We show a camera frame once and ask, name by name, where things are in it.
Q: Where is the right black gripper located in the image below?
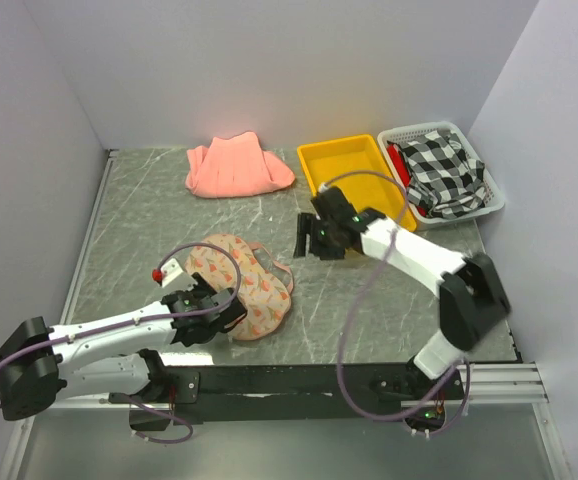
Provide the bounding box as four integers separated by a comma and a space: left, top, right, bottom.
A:
291, 212, 345, 261

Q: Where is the pink mesh laundry bag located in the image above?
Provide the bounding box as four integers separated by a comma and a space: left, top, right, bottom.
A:
184, 234, 294, 341

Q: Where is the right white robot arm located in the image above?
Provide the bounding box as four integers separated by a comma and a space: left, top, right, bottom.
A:
294, 187, 511, 399

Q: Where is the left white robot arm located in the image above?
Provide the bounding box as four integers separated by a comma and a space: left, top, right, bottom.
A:
0, 274, 247, 421

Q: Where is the yellow plastic tray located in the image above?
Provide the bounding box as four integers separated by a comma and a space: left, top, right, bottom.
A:
297, 134, 403, 220

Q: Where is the pink pleated skirt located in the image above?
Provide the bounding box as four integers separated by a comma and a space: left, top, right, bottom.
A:
185, 131, 295, 199

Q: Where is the black base beam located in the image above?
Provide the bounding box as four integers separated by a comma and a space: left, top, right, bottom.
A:
108, 363, 465, 432

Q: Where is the red cloth in basket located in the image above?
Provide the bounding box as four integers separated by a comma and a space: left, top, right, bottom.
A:
387, 142, 411, 187

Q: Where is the black white checkered cloth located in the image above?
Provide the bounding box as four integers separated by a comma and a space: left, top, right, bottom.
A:
398, 129, 486, 220

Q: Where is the white plastic basket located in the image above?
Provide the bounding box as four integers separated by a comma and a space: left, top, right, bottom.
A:
378, 121, 504, 230

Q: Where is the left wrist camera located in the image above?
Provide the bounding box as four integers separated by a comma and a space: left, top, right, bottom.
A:
152, 258, 193, 290

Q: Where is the aluminium rail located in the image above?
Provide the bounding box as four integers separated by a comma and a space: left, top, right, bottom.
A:
50, 363, 549, 410

